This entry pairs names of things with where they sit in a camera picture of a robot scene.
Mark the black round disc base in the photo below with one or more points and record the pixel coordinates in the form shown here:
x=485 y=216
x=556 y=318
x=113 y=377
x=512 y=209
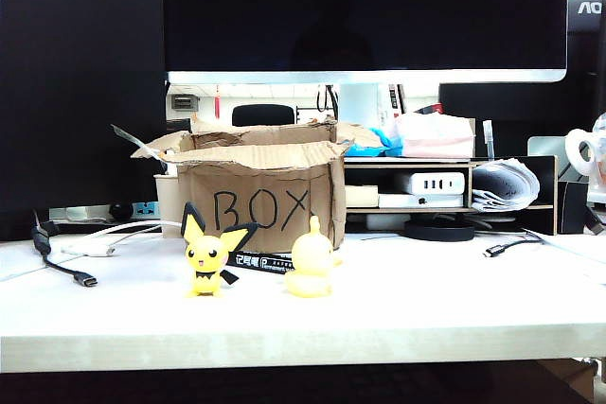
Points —
x=440 y=231

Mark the black office chair back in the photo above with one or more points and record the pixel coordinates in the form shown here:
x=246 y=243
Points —
x=262 y=115

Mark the small black box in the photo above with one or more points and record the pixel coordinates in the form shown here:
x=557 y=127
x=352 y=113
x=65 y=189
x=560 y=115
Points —
x=572 y=207

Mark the black AOC monitor box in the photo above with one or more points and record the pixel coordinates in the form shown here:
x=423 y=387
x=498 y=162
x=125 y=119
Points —
x=587 y=11

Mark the flat white Apple box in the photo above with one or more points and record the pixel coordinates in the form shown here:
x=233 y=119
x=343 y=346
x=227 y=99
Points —
x=421 y=200

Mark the blue plastic package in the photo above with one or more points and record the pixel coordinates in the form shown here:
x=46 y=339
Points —
x=374 y=146

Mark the small beige box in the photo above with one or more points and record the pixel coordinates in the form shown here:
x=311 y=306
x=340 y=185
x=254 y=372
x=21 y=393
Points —
x=361 y=196

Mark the black round plug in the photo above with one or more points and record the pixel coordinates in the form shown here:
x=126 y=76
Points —
x=120 y=210

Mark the white monitor stand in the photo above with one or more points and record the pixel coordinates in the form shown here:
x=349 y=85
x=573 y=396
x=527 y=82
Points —
x=357 y=101

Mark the rolled stack of papers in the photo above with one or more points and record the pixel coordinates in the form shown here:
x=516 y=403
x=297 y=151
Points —
x=506 y=186

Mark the pink white tissue pack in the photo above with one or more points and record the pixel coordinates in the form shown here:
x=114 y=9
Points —
x=435 y=136

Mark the white tape roll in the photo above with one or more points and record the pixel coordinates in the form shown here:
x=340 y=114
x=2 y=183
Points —
x=576 y=151

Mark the silver metal stand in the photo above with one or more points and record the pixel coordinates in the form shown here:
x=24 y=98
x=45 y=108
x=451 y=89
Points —
x=544 y=146

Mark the black marker pen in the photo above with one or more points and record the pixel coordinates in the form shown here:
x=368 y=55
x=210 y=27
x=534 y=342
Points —
x=258 y=262

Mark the black monitor behind shelf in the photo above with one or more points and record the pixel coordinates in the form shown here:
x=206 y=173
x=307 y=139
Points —
x=502 y=101

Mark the silver-bezel large computer monitor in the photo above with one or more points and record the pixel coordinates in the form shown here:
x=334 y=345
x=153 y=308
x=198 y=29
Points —
x=364 y=11

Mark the yellow duck doll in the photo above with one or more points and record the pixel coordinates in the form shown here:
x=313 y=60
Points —
x=308 y=257

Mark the white power strip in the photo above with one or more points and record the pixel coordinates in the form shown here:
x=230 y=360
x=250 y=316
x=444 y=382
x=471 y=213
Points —
x=90 y=211

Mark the white paper sheet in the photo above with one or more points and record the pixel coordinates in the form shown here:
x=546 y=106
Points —
x=577 y=252

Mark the wooden black desk shelf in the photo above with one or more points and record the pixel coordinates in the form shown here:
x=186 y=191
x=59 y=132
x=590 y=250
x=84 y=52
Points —
x=548 y=196

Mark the yellow black-eared Pichu doll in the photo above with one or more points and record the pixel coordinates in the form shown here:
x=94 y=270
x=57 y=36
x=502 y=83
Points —
x=206 y=252

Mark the black flat monitor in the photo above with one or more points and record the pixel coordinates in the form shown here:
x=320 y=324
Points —
x=80 y=92

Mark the cardboard box marked BOX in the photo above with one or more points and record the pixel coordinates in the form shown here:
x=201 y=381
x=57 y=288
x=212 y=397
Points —
x=265 y=186

